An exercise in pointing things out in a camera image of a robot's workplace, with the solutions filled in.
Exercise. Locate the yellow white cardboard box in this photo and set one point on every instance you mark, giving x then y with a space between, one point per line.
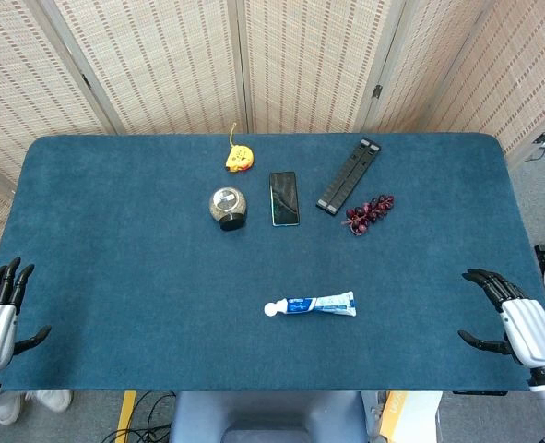
399 410

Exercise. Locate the blue felt table cover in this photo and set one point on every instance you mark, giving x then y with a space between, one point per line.
138 231

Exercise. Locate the grey blue robot torso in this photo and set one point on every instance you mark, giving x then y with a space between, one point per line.
267 415

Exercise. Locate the black smartphone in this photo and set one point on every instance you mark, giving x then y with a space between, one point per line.
283 198

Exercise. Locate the black folding stand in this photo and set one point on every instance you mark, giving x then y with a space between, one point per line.
348 177

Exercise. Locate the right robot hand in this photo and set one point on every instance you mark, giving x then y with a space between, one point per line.
530 327

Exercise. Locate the yellow tape measure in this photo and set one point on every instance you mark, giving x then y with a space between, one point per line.
239 157

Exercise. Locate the blue white toothpaste tube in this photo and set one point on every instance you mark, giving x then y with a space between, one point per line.
327 304

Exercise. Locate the purple grape bunch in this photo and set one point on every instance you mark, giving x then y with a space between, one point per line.
369 212

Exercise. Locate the black screen hinge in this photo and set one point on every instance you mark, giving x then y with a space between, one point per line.
86 81
377 90

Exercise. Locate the round glass jar black lid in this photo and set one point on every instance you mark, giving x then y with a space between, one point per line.
226 203

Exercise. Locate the yellow floor strip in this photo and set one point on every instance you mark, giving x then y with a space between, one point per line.
126 415

